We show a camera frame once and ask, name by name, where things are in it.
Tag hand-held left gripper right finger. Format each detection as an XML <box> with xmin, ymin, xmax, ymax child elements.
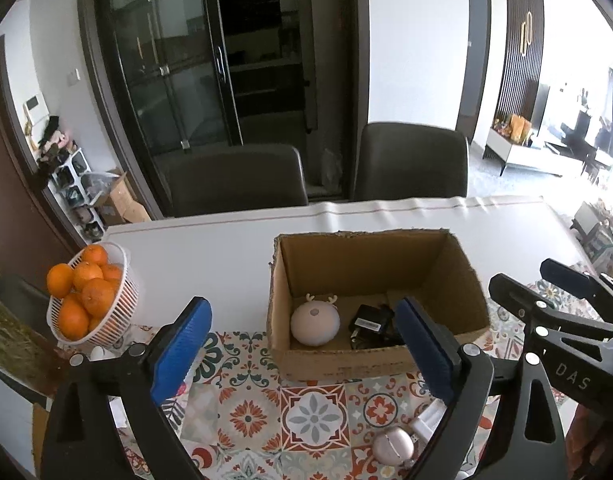
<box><xmin>393</xmin><ymin>296</ymin><xmax>570</xmax><ymax>480</ymax></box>

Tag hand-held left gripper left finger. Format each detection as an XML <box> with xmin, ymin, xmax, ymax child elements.
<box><xmin>40</xmin><ymin>296</ymin><xmax>213</xmax><ymax>480</ymax></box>

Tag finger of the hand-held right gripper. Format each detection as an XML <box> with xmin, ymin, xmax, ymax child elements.
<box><xmin>540</xmin><ymin>258</ymin><xmax>613</xmax><ymax>321</ymax></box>
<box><xmin>489</xmin><ymin>272</ymin><xmax>613</xmax><ymax>346</ymax></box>

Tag white battery charger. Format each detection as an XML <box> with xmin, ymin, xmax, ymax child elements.
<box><xmin>411</xmin><ymin>400</ymin><xmax>447</xmax><ymax>443</ymax></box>

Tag brown cardboard box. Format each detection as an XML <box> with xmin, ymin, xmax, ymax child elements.
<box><xmin>266</xmin><ymin>229</ymin><xmax>491</xmax><ymax>383</ymax></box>

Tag black power adapter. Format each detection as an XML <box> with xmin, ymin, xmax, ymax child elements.
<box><xmin>347</xmin><ymin>302</ymin><xmax>407</xmax><ymax>351</ymax></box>

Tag white slatted fruit basket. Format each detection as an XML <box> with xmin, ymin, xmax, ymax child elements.
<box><xmin>46</xmin><ymin>241</ymin><xmax>140</xmax><ymax>348</ymax></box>

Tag pile of oranges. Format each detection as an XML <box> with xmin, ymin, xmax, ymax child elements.
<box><xmin>46</xmin><ymin>243</ymin><xmax>124</xmax><ymax>341</ymax></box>

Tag pink round device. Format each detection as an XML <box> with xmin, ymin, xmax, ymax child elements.
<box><xmin>371</xmin><ymin>426</ymin><xmax>416</xmax><ymax>471</ymax></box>

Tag pink round deer toy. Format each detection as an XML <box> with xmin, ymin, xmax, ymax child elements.
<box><xmin>290</xmin><ymin>292</ymin><xmax>343</xmax><ymax>347</ymax></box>

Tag colourful patterned table mat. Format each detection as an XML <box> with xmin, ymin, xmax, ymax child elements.
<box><xmin>116</xmin><ymin>280</ymin><xmax>602</xmax><ymax>480</ymax></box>

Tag white low cabinet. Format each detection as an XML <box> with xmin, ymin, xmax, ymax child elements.
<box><xmin>481</xmin><ymin>127</ymin><xmax>567</xmax><ymax>178</ymax></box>

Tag cardboard boxes on floor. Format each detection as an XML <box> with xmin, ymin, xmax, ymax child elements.
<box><xmin>94</xmin><ymin>170</ymin><xmax>152</xmax><ymax>226</ymax></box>

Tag dried flower bouquet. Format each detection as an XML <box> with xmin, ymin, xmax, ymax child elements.
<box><xmin>0</xmin><ymin>270</ymin><xmax>54</xmax><ymax>401</ymax></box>

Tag dark dining chair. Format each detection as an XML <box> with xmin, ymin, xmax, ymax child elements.
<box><xmin>161</xmin><ymin>143</ymin><xmax>310</xmax><ymax>218</ymax></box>
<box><xmin>353</xmin><ymin>121</ymin><xmax>470</xmax><ymax>202</ymax></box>

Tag white shoe rack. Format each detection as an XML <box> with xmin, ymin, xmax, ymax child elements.
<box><xmin>46</xmin><ymin>147</ymin><xmax>107</xmax><ymax>243</ymax></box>

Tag dark doorway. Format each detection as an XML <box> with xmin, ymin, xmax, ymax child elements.
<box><xmin>457</xmin><ymin>0</ymin><xmax>492</xmax><ymax>136</ymax></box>

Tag dark and pink clutter pile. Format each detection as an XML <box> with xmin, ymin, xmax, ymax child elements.
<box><xmin>34</xmin><ymin>115</ymin><xmax>80</xmax><ymax>176</ymax></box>

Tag brown wooden door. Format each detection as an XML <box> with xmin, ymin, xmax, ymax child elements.
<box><xmin>0</xmin><ymin>35</ymin><xmax>87</xmax><ymax>281</ymax></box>

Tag dark glass sliding door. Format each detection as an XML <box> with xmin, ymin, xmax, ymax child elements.
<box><xmin>76</xmin><ymin>0</ymin><xmax>367</xmax><ymax>218</ymax></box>

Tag dark slatted wall panel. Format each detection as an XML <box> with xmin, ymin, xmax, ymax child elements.
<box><xmin>497</xmin><ymin>0</ymin><xmax>545</xmax><ymax>116</ymax></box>

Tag white wall intercom panel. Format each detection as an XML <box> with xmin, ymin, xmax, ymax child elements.
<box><xmin>24</xmin><ymin>95</ymin><xmax>50</xmax><ymax>126</ymax></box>

